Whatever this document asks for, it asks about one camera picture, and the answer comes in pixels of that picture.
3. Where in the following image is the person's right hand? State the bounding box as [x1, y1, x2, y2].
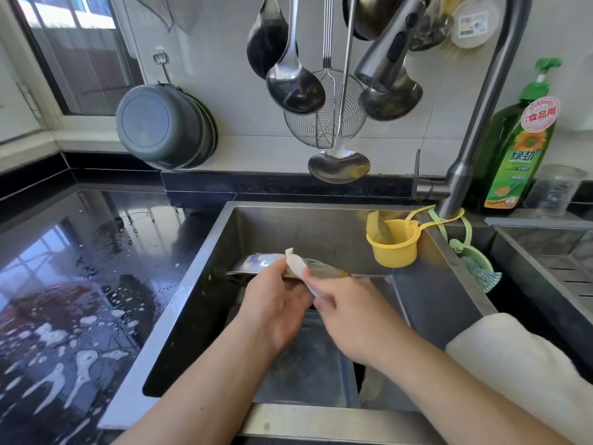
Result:
[302, 268, 413, 369]

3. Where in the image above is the person's left hand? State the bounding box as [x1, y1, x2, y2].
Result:
[236, 257, 316, 353]

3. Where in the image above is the round steel basin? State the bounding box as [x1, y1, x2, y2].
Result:
[226, 252, 353, 282]

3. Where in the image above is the white cleaning brush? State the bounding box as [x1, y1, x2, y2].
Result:
[284, 247, 321, 299]

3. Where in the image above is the rectangular steel tray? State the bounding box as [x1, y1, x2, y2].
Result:
[252, 310, 363, 410]

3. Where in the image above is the person's left forearm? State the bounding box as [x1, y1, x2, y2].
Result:
[116, 329, 284, 445]

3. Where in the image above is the person's right forearm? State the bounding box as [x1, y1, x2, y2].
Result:
[375, 333, 576, 445]

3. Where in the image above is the yellow hanging sink cup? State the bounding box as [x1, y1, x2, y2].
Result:
[365, 206, 465, 269]

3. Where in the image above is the stainless steel sink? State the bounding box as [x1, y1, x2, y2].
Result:
[97, 201, 502, 445]

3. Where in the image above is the green hanging sponge holder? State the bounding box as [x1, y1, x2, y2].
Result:
[428, 210, 503, 295]

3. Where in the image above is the white dish rag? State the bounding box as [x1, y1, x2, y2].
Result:
[447, 312, 593, 445]

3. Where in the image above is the dark green hanging basin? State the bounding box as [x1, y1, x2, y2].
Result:
[193, 92, 219, 166]

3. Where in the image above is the grey hanging basin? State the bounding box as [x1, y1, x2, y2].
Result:
[115, 83, 207, 171]

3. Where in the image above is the steel soup ladle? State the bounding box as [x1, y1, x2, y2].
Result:
[266, 0, 327, 115]

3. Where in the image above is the green dish soap bottle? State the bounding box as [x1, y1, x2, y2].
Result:
[474, 57, 563, 212]

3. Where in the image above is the clear plastic cup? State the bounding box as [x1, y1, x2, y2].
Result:
[524, 164, 587, 216]

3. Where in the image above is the steel gooseneck faucet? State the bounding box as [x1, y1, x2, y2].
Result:
[355, 0, 534, 219]

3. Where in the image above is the hanging steel ladles and skimmer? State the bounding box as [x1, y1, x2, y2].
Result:
[246, 0, 290, 80]

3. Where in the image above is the white dish brush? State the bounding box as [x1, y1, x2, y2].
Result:
[449, 0, 504, 49]

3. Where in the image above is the white hanging cloth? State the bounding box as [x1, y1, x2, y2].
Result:
[120, 0, 196, 33]

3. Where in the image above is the yellow-handled steel ladle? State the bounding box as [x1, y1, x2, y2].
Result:
[308, 0, 372, 185]

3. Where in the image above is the wire mesh skimmer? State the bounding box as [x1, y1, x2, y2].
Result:
[284, 0, 369, 150]

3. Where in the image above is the steel wall hook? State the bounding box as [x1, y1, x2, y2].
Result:
[152, 51, 174, 87]

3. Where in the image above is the orange-handled brass ladle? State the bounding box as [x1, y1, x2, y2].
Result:
[342, 0, 406, 41]

